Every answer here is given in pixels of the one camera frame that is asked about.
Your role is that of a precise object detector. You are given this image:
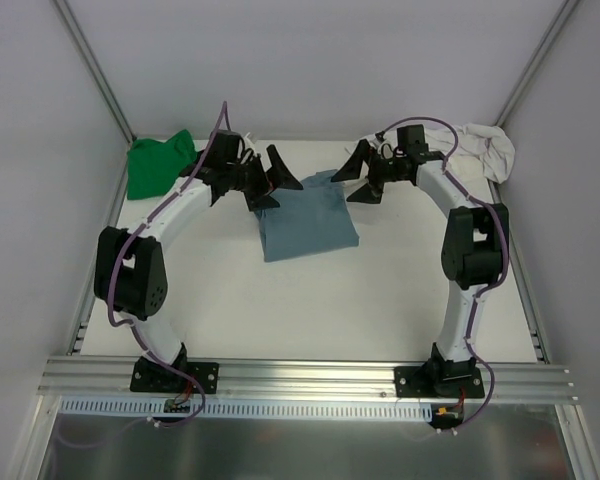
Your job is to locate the blue t shirt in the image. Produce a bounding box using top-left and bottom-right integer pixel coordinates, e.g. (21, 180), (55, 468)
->
(255, 170), (359, 263)

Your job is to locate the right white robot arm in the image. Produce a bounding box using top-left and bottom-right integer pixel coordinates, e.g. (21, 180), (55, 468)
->
(331, 117), (509, 399)

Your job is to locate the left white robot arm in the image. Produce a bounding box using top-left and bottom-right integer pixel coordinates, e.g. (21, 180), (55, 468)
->
(94, 130), (303, 394)

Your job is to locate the green t shirt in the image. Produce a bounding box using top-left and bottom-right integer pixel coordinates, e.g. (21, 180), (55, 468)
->
(127, 129), (197, 201)

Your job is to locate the white t shirt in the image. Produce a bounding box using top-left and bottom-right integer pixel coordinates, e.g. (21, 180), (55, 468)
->
(344, 122), (516, 185)

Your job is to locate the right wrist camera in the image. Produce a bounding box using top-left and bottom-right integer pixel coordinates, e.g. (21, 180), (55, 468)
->
(371, 132), (395, 160)

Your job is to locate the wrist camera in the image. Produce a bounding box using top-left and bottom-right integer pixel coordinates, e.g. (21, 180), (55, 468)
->
(242, 132), (256, 153)
(371, 132), (395, 160)

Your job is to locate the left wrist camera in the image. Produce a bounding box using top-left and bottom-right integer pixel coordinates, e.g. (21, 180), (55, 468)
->
(242, 132), (256, 153)

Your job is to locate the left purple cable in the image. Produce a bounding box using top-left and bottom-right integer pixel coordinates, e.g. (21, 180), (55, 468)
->
(107, 101), (231, 427)

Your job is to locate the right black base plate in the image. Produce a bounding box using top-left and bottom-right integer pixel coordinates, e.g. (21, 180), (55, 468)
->
(393, 365), (485, 399)

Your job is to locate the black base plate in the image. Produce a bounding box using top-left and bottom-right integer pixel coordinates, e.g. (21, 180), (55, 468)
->
(129, 358), (220, 394)
(393, 365), (485, 399)

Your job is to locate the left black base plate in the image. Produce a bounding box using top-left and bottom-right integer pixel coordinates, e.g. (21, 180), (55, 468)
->
(129, 358), (220, 394)

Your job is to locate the right aluminium frame post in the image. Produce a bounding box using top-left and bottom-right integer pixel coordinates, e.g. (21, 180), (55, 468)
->
(495, 0), (583, 128)

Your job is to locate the aluminium frame post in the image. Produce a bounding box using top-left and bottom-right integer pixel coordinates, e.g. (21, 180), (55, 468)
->
(495, 0), (583, 128)
(50, 0), (136, 144)

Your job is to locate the left aluminium frame post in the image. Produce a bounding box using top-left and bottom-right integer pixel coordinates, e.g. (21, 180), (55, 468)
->
(50, 0), (136, 144)

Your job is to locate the aluminium mounting rail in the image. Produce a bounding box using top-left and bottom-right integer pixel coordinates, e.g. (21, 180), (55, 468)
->
(37, 356), (580, 405)

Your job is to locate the slotted white cable duct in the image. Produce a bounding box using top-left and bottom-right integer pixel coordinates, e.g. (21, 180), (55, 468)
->
(59, 396), (433, 423)

